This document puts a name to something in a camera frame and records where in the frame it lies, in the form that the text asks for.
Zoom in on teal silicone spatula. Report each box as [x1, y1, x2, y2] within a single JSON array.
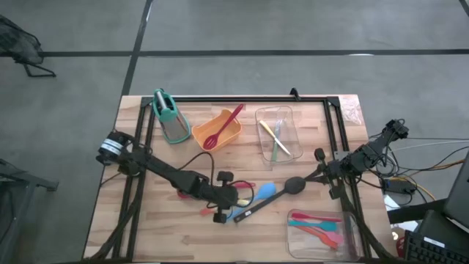
[[287, 219, 338, 232]]

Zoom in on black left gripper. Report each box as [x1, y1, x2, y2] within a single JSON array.
[[203, 171, 239, 224]]

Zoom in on black mesh chair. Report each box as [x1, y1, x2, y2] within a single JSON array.
[[0, 14, 57, 78]]

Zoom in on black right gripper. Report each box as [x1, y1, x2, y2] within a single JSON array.
[[304, 147, 347, 201]]

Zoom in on pink silicone spatula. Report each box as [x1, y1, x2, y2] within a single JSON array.
[[322, 230, 345, 246]]

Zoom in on blue silicone spoon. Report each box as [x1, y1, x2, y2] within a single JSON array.
[[226, 182, 277, 222]]

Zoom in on green handled knife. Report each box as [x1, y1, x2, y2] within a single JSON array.
[[270, 119, 284, 163]]

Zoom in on red slotted spoon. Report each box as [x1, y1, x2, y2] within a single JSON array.
[[202, 103, 245, 151]]

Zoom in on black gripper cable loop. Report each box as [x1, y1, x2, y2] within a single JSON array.
[[229, 180, 256, 209]]

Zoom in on black power brick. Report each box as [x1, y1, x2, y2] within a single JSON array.
[[383, 177, 417, 194]]

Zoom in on crumpled clear plastic wrap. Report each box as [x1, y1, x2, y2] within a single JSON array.
[[339, 95, 364, 126]]

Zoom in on black slotted nylon spoon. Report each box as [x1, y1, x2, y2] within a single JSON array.
[[233, 176, 307, 224]]

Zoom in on black aluminium frame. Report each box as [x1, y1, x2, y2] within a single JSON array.
[[109, 95, 371, 263]]

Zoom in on black keyboard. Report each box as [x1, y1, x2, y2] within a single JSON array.
[[402, 230, 469, 264]]

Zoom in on teal handled metal grater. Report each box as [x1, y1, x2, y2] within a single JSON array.
[[152, 87, 192, 144]]

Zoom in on grey metal stand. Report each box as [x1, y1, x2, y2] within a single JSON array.
[[0, 158, 59, 264]]

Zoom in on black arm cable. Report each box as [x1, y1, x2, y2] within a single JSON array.
[[177, 151, 215, 184]]

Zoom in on dark laptop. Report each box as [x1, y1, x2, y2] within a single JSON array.
[[443, 150, 469, 228]]

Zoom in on orange plastic bin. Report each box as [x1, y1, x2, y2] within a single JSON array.
[[191, 109, 243, 153]]

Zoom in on red silicone spatula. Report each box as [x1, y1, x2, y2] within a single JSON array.
[[291, 211, 343, 224]]

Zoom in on clear plastic storage bin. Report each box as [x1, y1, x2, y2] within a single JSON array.
[[254, 105, 304, 164], [286, 208, 363, 262]]

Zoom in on red handled steel tongs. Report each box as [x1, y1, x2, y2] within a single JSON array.
[[177, 181, 256, 201]]

